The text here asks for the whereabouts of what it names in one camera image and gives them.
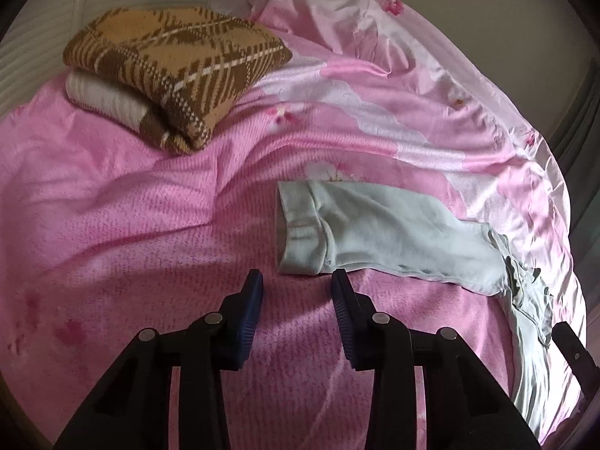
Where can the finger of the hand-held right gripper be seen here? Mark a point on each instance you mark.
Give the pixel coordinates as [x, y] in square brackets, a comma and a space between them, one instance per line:
[573, 354]

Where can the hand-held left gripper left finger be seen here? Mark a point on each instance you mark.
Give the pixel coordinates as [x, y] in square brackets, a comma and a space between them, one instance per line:
[249, 309]

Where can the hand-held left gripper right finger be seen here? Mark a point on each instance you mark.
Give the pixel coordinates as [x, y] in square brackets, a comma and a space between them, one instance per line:
[344, 311]

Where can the light green pants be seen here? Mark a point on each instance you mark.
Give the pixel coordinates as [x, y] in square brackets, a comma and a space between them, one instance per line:
[375, 225]

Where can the pink floral quilt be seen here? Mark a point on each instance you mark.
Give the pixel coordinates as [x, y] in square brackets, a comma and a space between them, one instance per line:
[140, 220]

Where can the white folded knit cloth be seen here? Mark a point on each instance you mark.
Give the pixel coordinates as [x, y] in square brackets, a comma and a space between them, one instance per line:
[105, 96]

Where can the white ribbed headboard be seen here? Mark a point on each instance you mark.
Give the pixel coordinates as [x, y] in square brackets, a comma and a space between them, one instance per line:
[47, 23]

